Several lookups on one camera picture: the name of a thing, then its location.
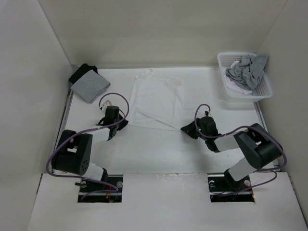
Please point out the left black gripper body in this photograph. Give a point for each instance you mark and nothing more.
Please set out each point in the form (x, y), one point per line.
(120, 123)

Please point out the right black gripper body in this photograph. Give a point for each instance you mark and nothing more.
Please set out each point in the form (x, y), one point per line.
(199, 128)

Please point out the white tank top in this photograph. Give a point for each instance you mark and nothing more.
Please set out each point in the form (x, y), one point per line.
(156, 102)

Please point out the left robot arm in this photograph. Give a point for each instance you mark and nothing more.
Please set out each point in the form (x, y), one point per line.
(74, 155)

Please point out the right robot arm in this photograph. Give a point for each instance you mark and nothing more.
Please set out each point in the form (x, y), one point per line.
(258, 147)

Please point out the folded grey tank top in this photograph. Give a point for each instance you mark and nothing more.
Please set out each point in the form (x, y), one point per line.
(90, 86)

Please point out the folded black tank top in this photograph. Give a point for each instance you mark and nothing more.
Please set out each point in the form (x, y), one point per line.
(83, 69)

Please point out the grey crumpled tank top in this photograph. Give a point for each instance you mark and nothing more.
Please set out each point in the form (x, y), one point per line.
(257, 67)

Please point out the white garment in basket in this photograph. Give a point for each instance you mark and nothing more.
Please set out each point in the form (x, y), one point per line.
(235, 85)

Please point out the white plastic basket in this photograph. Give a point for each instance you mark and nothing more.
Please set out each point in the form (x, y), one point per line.
(262, 91)

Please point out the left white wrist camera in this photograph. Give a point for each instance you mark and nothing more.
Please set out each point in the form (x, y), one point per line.
(105, 105)

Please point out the left metal table rail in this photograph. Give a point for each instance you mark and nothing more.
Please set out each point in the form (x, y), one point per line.
(64, 118)

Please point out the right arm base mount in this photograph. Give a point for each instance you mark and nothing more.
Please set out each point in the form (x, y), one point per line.
(224, 189)

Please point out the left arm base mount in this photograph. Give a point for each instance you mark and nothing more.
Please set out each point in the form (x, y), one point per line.
(90, 192)

